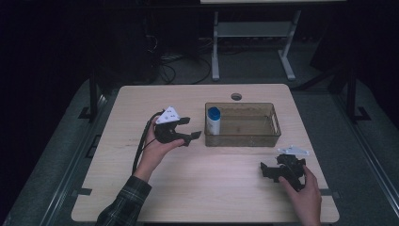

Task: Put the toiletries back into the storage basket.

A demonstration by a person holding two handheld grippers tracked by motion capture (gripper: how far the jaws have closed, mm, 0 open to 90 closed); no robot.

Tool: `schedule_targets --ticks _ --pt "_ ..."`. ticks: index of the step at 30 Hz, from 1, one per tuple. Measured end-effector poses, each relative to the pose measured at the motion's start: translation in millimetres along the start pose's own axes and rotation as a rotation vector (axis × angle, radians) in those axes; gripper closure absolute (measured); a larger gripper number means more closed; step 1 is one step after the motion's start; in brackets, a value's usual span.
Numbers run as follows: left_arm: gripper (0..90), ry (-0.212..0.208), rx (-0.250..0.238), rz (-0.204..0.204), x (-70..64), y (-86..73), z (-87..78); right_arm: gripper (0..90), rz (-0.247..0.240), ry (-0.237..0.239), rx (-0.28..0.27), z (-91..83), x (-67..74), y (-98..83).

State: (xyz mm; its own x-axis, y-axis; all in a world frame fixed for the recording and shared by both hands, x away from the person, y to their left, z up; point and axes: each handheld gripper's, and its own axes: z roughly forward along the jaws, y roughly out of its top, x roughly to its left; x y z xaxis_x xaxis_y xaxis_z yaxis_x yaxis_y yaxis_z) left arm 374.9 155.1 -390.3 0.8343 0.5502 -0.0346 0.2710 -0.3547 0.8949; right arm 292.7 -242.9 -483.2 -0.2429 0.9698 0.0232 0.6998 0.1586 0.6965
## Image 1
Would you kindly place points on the person's left hand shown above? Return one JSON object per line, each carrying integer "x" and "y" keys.
{"x": 155, "y": 153}

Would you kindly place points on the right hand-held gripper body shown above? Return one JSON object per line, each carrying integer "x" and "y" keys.
{"x": 290, "y": 166}

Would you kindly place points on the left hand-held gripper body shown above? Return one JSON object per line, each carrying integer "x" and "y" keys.
{"x": 167, "y": 127}

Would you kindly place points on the black metal post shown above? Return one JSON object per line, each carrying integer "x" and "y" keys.
{"x": 351, "y": 94}
{"x": 93, "y": 94}

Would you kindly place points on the person's right hand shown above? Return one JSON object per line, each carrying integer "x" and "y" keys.
{"x": 307, "y": 201}

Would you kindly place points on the clear brown plastic bin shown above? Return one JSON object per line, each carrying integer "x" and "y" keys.
{"x": 247, "y": 128}

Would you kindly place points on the white metal stand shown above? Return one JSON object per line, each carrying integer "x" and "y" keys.
{"x": 251, "y": 29}

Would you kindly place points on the white shampoo bottle blue cap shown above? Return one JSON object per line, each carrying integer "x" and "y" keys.
{"x": 213, "y": 124}

